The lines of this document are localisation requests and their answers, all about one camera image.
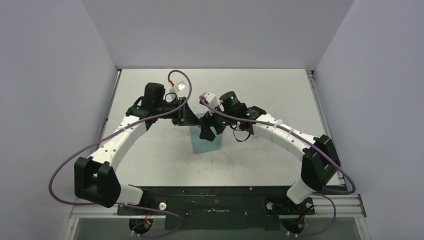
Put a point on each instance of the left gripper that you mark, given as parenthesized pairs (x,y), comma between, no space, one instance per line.
(184,116)

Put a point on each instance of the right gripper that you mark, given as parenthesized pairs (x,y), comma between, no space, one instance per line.
(206,122)

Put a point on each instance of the teal envelope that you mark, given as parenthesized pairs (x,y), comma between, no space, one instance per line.
(202,145)

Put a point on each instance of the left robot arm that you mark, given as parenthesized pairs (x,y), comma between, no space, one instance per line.
(95,177)

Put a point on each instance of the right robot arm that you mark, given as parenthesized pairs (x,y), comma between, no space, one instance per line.
(318,157)

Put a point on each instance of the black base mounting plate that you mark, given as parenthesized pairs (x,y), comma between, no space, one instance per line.
(222,207)

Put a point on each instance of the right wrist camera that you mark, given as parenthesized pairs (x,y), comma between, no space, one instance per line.
(211,99)

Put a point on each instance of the aluminium frame rail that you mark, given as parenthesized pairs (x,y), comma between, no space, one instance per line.
(345,206)

